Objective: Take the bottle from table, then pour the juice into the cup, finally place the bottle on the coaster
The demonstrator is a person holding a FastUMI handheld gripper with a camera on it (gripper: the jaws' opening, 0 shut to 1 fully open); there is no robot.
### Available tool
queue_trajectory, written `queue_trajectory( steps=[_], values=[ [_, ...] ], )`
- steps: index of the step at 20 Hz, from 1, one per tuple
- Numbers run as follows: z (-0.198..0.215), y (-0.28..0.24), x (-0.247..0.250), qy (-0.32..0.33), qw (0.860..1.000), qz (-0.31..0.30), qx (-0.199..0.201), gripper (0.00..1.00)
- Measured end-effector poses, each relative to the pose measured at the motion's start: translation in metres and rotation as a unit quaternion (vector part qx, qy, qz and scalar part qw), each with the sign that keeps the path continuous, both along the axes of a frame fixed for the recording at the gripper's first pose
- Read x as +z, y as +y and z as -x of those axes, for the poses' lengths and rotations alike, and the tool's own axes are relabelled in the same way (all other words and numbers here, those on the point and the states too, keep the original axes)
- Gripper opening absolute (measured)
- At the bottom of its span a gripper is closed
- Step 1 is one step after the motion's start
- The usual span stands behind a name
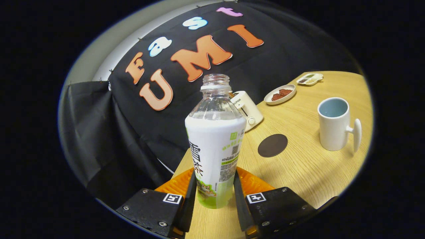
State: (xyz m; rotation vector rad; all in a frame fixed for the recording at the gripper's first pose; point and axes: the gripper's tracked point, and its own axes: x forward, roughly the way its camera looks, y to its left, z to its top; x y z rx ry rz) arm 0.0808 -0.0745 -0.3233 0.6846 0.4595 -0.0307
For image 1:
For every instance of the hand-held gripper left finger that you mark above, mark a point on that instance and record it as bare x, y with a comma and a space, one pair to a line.
191, 205

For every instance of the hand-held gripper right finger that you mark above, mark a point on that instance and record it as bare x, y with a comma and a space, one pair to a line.
239, 205

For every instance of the white green label juice bottle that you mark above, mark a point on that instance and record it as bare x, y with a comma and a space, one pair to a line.
212, 149

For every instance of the dark brown round coaster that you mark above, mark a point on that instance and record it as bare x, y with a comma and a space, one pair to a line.
273, 145

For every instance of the white cup with blue inside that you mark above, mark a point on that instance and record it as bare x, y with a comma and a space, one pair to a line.
333, 132

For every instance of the wooden table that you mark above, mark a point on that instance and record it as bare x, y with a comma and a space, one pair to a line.
308, 172

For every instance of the white toaster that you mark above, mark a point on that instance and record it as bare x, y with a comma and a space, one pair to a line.
250, 111

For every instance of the white oval plate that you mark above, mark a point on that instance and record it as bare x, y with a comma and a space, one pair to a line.
269, 99

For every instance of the brown meat slice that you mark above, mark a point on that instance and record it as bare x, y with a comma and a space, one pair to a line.
276, 97
286, 92

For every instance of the white divided spice dish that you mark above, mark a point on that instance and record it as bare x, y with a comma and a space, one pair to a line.
310, 79

